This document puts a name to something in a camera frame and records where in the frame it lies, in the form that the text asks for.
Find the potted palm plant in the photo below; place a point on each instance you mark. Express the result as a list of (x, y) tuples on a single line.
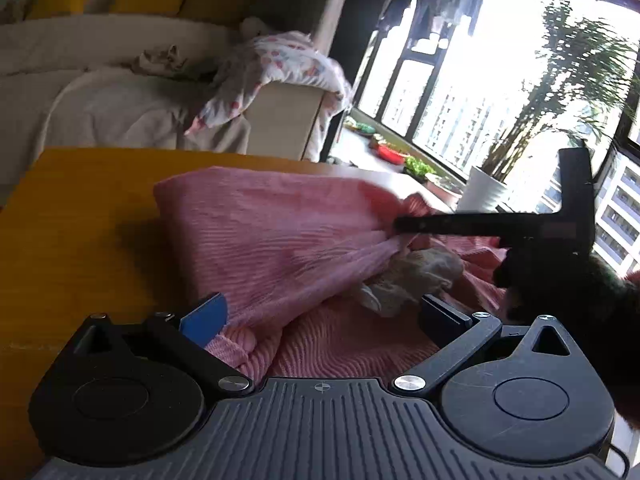
[(586, 62)]

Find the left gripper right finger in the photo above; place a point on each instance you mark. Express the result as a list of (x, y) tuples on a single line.
[(458, 337)]

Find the floral blanket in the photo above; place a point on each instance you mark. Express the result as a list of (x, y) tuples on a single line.
[(285, 58)]

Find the green leafy vegetables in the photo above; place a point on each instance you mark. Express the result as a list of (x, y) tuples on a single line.
[(417, 169)]

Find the beige sofa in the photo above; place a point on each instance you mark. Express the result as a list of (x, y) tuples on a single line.
[(68, 82)]

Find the pink knit sweater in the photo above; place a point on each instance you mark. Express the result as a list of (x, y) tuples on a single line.
[(317, 282)]

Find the crumpled beige cloth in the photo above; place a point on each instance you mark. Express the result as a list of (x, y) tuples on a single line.
[(161, 62)]

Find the red basin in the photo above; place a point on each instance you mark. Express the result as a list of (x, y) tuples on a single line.
[(389, 154)]

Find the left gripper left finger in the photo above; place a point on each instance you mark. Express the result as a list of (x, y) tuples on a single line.
[(181, 339)]

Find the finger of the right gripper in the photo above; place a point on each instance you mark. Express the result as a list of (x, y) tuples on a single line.
[(465, 224)]

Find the yellow cushion far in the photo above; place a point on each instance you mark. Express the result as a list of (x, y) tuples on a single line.
[(219, 12)]

